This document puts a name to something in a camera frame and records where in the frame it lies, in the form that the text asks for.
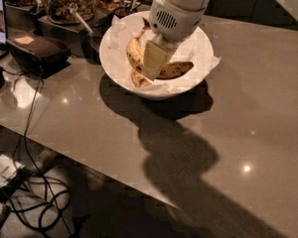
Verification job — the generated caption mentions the white ceramic bowl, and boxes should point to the white ceramic bowl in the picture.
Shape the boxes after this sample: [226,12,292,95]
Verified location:
[98,10,215,101]

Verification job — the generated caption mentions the black pouch with label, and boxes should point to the black pouch with label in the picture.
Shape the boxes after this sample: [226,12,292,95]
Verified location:
[6,31,72,78]

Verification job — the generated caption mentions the white paper liner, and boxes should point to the white paper liner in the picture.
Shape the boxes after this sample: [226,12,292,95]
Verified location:
[102,12,222,96]

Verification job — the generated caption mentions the spotted banana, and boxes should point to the spotted banana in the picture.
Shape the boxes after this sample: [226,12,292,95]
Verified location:
[131,69,152,88]
[126,18,194,80]

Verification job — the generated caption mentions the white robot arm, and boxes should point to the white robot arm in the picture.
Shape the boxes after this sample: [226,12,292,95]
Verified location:
[149,0,298,73]

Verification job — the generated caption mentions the white box on floor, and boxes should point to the white box on floor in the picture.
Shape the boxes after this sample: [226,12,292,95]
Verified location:
[0,154,24,188]

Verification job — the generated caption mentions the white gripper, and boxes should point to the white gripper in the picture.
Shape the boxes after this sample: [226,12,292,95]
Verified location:
[141,0,205,80]

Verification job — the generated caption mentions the black cable over table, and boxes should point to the black cable over table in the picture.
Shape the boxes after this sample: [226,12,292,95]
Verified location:
[21,66,74,238]

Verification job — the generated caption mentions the tangled black floor cables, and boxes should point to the tangled black floor cables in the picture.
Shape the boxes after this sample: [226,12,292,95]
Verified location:
[0,172,87,238]

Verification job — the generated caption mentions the white serving spoon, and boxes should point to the white serving spoon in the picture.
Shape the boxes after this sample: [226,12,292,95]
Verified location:
[70,8,93,37]

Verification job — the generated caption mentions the black tray stand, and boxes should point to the black tray stand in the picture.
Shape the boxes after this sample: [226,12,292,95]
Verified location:
[6,5,113,62]

